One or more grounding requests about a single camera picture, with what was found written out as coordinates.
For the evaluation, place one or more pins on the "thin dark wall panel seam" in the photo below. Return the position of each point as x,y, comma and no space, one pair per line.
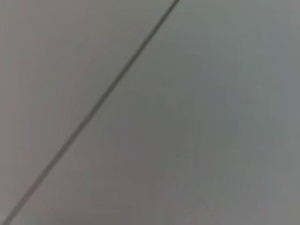
111,87

